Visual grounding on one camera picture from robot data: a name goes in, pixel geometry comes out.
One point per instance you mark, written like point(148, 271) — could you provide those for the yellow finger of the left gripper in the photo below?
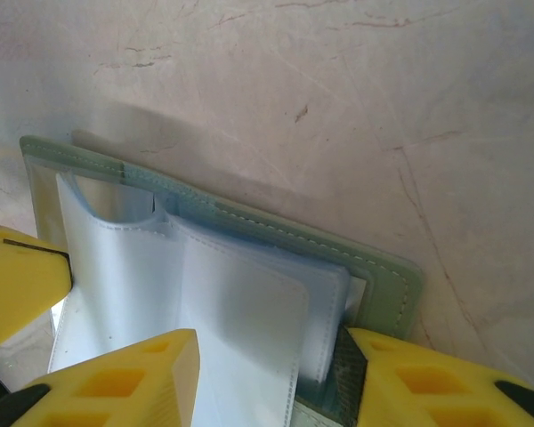
point(18, 289)

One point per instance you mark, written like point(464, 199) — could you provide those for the green card holder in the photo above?
point(293, 240)

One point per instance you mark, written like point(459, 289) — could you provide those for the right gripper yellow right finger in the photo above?
point(427, 391)

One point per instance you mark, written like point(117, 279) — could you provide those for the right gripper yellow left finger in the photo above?
point(138, 382)

